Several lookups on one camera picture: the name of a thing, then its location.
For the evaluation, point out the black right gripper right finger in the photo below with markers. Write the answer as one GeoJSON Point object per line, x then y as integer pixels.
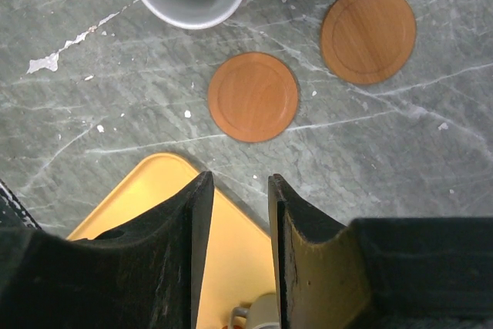
{"type": "Point", "coordinates": [378, 272]}

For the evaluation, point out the yellow plastic tray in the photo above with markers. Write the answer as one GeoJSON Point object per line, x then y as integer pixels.
{"type": "Point", "coordinates": [239, 259]}

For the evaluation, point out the tan wooden coaster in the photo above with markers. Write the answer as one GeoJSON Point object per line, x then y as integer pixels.
{"type": "Point", "coordinates": [365, 42]}

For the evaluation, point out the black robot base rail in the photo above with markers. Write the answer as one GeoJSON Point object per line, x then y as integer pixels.
{"type": "Point", "coordinates": [12, 213]}

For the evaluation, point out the grey yellow-handled cup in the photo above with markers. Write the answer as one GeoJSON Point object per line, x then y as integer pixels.
{"type": "Point", "coordinates": [262, 313]}

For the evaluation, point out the light orange wooden coaster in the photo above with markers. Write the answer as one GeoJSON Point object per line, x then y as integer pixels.
{"type": "Point", "coordinates": [253, 97]}

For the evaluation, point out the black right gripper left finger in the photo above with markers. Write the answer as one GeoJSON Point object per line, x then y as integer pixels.
{"type": "Point", "coordinates": [145, 273]}

